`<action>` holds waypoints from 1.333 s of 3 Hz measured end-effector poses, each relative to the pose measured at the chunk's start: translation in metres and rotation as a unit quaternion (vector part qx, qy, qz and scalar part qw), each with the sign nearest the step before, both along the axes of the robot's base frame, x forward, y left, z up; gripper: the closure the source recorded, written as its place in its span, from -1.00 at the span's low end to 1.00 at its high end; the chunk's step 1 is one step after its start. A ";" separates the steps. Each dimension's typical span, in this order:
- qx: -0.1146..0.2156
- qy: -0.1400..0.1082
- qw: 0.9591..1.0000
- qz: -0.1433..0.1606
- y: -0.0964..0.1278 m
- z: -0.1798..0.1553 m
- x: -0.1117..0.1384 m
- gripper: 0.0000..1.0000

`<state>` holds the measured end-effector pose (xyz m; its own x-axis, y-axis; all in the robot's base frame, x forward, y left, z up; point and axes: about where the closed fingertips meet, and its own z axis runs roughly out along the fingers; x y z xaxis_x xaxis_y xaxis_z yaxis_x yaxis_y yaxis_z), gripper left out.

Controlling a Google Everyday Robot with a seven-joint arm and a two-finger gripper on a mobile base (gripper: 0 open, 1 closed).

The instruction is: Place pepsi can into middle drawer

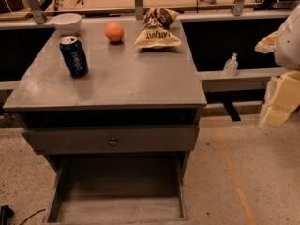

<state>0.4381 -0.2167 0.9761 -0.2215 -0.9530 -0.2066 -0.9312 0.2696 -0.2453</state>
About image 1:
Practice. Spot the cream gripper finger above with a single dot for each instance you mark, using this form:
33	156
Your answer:
267	45
281	99

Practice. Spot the blue pepsi can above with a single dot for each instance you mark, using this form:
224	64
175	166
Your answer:
74	56

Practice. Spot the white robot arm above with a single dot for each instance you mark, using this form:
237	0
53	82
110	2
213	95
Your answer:
287	49

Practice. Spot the grey drawer cabinet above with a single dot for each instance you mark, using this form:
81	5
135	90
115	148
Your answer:
124	87

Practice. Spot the grey top drawer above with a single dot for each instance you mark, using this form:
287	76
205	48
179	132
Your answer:
88	140

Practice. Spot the open grey middle drawer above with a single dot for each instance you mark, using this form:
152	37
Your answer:
143	189

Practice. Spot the clear sanitizer bottle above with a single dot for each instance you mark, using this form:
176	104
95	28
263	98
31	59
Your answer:
231	66

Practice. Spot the yellow brown chip bag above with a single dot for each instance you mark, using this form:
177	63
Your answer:
156	29

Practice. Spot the orange fruit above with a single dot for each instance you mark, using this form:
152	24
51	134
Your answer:
114	32

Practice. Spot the white bowl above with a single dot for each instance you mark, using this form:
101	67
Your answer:
67	23

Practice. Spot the grey metal rail shelf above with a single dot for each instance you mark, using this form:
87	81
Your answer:
244	79

